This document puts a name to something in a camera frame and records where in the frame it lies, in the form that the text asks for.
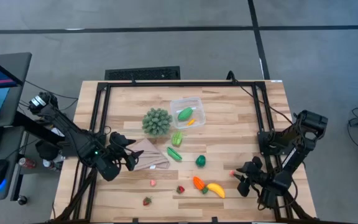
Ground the folded beige cloth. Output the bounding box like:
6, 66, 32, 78
131, 138, 171, 171

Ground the green toy cucumber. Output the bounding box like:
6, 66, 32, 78
177, 106, 195, 122

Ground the orange toy carrot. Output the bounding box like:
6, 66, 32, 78
192, 175, 209, 195

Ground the black bag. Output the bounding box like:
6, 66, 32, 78
35, 139, 62, 162

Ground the dark green toy pepper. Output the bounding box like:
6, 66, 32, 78
195, 154, 207, 168

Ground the green toy pea pod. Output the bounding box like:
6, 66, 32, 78
166, 146, 183, 162

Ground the artificial succulent in patterned pot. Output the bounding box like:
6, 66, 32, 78
141, 107, 173, 137

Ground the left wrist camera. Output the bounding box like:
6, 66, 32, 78
114, 141, 130, 157

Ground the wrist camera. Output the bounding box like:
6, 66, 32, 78
244, 169, 260, 184
114, 141, 130, 157

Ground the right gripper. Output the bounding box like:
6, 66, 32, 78
233, 155, 272, 198

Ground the grey desk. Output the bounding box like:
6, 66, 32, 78
0, 52, 33, 203

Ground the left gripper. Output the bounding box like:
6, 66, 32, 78
109, 131, 145, 172

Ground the yellow toy banana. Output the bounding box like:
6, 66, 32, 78
206, 182, 226, 199

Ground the clear plastic tupperware container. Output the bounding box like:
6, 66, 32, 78
170, 96, 207, 130

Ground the light green toy star fruit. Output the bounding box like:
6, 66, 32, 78
171, 131, 184, 147

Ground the black floor vent grate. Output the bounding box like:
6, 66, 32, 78
104, 65, 181, 81

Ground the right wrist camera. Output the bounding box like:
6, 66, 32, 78
244, 169, 260, 184

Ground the red soda can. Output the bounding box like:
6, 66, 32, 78
17, 157, 37, 169

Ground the black aluminium table frame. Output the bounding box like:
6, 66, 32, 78
53, 79, 318, 224

